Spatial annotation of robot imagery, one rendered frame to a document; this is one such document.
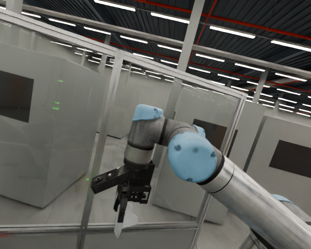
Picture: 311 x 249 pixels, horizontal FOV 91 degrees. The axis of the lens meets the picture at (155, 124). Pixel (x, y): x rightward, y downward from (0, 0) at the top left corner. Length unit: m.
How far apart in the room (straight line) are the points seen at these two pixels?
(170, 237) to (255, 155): 2.57
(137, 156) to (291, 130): 3.54
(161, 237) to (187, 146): 1.20
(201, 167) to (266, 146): 3.38
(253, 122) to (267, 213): 2.53
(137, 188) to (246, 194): 0.26
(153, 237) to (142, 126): 1.09
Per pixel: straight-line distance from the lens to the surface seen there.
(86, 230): 1.22
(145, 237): 1.35
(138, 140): 0.39
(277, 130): 3.64
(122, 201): 0.45
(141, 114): 0.38
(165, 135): 0.38
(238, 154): 2.86
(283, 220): 0.38
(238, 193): 0.31
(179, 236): 1.47
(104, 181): 0.44
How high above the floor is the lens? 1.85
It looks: 9 degrees down
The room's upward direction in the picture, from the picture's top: 15 degrees clockwise
